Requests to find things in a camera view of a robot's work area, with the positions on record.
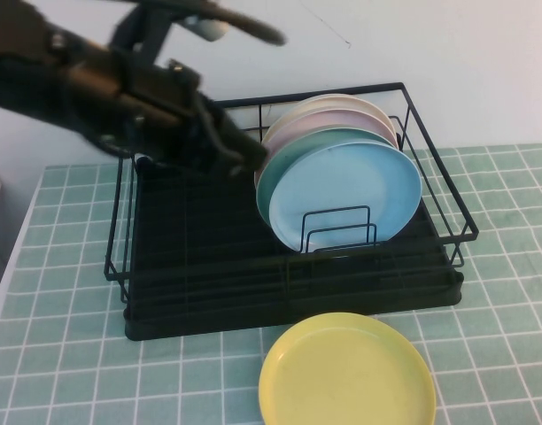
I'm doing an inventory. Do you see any black wire dish rack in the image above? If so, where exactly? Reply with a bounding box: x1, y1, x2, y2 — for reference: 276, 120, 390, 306
103, 81, 479, 311

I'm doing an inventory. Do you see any green plate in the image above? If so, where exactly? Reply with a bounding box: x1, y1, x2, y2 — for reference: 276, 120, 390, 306
255, 127, 401, 228

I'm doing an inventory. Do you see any green checked tablecloth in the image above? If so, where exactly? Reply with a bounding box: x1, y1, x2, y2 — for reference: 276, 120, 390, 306
0, 143, 542, 425

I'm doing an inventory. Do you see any light blue plate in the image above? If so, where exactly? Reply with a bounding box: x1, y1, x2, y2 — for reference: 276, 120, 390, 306
267, 142, 422, 253

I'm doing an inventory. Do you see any bright yellow plate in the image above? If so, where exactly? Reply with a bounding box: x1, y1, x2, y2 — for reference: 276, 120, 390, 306
258, 311, 437, 425

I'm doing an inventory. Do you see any black plastic drip tray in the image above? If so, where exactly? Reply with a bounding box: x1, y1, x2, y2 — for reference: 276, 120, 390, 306
123, 154, 466, 342

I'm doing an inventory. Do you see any pale yellow plate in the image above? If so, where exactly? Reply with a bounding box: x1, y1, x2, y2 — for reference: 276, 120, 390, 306
262, 97, 396, 143

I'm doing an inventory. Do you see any pink plate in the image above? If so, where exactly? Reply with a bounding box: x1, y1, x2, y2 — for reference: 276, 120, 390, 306
256, 108, 399, 187

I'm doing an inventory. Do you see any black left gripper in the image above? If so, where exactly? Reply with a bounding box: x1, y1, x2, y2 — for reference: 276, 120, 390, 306
71, 52, 268, 178

